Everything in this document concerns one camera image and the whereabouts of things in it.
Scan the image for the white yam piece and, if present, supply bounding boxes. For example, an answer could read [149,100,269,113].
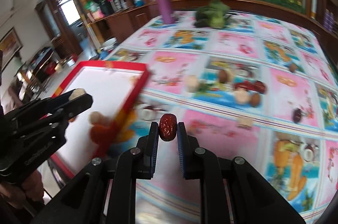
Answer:
[88,111,110,127]
[237,116,253,129]
[234,88,250,105]
[185,75,200,93]

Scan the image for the red jujube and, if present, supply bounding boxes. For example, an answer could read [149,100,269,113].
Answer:
[233,81,256,91]
[253,80,266,94]
[159,113,177,142]

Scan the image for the left hand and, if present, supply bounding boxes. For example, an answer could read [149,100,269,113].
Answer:
[1,170,44,209]

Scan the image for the red white tray box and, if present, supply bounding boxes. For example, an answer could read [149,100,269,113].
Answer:
[51,60,150,179]

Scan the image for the blue thermos on floor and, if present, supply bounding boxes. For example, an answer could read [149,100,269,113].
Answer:
[98,50,109,60]

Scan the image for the colourful fruit print tablecloth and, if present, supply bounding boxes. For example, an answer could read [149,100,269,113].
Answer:
[108,11,337,223]

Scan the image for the brown longan near yam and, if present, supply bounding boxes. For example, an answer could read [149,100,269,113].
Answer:
[249,92,261,107]

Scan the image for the brown longan large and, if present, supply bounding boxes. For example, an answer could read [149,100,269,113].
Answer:
[218,69,230,84]

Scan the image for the wooden side counter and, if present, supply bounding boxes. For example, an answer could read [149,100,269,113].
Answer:
[89,2,159,43]

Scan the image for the dark plum fruit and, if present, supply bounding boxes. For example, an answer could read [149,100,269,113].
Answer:
[292,108,303,124]

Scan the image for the brown longan far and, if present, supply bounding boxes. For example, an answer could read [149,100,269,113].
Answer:
[288,62,298,73]

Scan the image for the green leafy vegetable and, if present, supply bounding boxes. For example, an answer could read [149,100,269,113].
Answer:
[194,0,231,29]

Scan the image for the purple bottles on shelf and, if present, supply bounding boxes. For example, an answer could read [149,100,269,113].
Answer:
[323,9,335,32]

